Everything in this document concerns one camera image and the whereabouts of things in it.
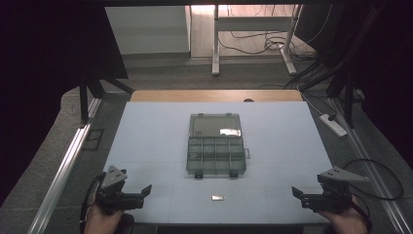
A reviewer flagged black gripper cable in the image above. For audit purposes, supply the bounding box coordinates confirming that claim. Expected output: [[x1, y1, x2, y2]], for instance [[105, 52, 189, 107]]
[[79, 171, 107, 234], [342, 158, 404, 202]]

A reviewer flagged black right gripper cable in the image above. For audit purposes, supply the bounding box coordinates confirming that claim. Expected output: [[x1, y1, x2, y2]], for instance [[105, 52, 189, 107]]
[[342, 158, 404, 202]]

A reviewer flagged clear plastic compartment box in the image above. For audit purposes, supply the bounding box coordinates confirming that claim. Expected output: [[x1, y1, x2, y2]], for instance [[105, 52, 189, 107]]
[[185, 112, 251, 179]]

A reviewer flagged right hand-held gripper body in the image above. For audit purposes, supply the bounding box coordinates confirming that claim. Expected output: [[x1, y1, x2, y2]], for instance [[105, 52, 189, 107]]
[[316, 166, 370, 215]]

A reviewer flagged pale blue table mat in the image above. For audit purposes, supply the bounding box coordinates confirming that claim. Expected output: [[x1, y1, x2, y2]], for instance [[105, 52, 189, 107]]
[[102, 100, 334, 226]]

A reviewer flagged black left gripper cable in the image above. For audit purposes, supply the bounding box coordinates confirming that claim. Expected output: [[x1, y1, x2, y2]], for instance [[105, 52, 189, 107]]
[[79, 171, 107, 234]]

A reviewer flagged person's right hand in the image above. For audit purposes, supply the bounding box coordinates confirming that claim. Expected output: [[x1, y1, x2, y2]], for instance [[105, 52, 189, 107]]
[[317, 194, 371, 234]]

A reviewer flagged white desk frame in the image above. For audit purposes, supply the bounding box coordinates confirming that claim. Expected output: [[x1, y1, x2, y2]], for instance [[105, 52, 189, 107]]
[[211, 4, 304, 78]]

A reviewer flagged black metal stand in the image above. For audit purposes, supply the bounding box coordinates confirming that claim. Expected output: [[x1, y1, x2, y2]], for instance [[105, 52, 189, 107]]
[[325, 58, 366, 130], [77, 69, 134, 126]]

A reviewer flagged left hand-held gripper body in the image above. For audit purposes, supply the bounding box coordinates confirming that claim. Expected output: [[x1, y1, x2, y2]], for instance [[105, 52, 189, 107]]
[[95, 165, 145, 215]]

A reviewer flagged aluminium rail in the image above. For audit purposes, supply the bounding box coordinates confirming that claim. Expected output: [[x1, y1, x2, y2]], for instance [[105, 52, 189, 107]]
[[327, 97, 413, 234], [26, 97, 102, 234]]

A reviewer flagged white power strip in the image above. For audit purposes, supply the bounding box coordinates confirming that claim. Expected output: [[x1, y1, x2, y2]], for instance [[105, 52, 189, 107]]
[[319, 113, 349, 138]]

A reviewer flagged white power strip cable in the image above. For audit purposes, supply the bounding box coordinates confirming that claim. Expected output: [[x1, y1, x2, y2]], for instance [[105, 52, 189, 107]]
[[296, 85, 325, 118]]

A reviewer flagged white cabinet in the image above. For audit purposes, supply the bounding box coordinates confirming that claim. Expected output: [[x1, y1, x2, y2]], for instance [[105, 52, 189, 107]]
[[104, 5, 192, 57]]

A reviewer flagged person's left hand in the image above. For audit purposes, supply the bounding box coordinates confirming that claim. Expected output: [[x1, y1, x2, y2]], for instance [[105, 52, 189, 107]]
[[84, 198, 127, 234]]

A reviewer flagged bundle of black floor cables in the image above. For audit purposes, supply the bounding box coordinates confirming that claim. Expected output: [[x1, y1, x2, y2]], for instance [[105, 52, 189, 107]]
[[216, 4, 335, 62]]

